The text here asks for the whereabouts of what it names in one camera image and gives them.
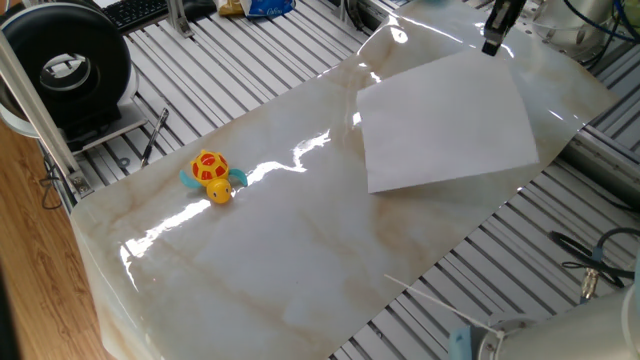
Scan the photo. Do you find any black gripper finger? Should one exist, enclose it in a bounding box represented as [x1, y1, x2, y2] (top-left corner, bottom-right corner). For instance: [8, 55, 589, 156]
[492, 0, 527, 36]
[481, 9, 507, 57]

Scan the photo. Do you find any white paper sheet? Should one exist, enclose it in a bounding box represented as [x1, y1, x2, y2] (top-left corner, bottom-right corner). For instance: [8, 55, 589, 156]
[355, 48, 540, 195]

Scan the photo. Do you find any blue snack bag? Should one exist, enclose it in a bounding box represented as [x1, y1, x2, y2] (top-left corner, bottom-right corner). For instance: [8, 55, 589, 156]
[239, 0, 297, 19]

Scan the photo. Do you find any yellow snack bag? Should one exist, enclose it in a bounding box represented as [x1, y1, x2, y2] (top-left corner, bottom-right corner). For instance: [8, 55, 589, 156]
[215, 0, 247, 17]

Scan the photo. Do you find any white zip tie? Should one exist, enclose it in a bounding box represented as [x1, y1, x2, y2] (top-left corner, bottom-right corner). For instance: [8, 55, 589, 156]
[383, 273, 506, 339]

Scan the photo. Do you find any glossy marble pattern mat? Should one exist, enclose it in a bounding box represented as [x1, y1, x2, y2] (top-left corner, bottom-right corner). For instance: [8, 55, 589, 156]
[69, 0, 621, 360]

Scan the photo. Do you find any black computer mouse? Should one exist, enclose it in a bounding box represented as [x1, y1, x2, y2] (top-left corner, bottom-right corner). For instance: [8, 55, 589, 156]
[182, 0, 219, 22]

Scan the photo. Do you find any yellow turtle bath toy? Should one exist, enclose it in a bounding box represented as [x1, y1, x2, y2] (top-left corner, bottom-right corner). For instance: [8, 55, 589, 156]
[179, 149, 249, 205]

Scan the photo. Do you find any short aluminium upright profile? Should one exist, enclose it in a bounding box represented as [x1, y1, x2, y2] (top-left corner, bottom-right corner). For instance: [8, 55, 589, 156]
[164, 0, 196, 39]

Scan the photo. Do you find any black pen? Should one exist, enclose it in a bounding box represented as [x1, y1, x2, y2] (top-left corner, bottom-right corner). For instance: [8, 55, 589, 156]
[139, 107, 170, 169]

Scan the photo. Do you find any black keyboard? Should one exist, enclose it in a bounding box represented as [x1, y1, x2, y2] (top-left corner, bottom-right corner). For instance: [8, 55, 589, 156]
[101, 0, 171, 35]

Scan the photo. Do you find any silver cylinder mount with plate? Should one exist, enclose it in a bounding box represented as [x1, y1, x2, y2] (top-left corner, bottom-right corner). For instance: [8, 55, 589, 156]
[502, 0, 626, 61]

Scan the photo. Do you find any blue cable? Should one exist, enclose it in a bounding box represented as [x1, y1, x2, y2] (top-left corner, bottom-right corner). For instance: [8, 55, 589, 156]
[562, 0, 640, 45]

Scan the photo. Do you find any aluminium side rail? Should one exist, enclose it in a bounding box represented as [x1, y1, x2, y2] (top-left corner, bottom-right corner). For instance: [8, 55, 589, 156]
[558, 124, 640, 211]

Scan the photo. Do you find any black cable with metal connector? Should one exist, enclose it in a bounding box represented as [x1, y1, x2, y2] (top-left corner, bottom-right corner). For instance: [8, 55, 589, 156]
[547, 227, 640, 304]

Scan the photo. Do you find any white fan base plate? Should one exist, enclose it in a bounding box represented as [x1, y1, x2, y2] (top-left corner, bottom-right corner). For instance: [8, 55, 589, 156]
[0, 97, 150, 154]

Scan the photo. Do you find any metal corner bracket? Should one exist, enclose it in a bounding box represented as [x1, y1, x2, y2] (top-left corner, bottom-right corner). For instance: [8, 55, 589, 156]
[68, 168, 95, 199]

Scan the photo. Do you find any thin black floor cable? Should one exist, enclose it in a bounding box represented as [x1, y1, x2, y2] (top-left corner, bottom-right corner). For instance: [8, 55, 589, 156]
[38, 152, 65, 211]

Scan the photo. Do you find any aluminium frame strut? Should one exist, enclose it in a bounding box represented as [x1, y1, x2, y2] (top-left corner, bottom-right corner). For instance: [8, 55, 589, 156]
[0, 29, 95, 199]

